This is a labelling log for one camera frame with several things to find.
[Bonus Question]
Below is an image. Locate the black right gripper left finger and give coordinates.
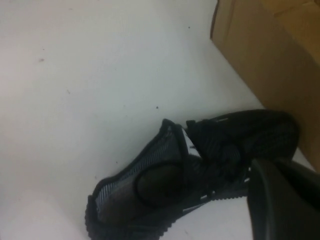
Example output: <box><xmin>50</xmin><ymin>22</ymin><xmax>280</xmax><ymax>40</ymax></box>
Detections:
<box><xmin>246</xmin><ymin>158</ymin><xmax>320</xmax><ymax>240</ymax></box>

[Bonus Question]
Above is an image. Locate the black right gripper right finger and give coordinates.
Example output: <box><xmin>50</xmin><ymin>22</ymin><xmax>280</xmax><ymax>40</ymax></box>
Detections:
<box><xmin>274</xmin><ymin>159</ymin><xmax>320</xmax><ymax>198</ymax></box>

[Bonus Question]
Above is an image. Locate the black knit sneaker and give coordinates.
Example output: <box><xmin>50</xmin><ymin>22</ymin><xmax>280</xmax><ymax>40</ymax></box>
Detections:
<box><xmin>84</xmin><ymin>108</ymin><xmax>303</xmax><ymax>240</ymax></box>

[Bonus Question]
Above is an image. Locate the brown cardboard shoe box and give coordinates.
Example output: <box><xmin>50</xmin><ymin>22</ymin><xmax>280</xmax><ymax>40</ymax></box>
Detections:
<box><xmin>209</xmin><ymin>0</ymin><xmax>320</xmax><ymax>173</ymax></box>

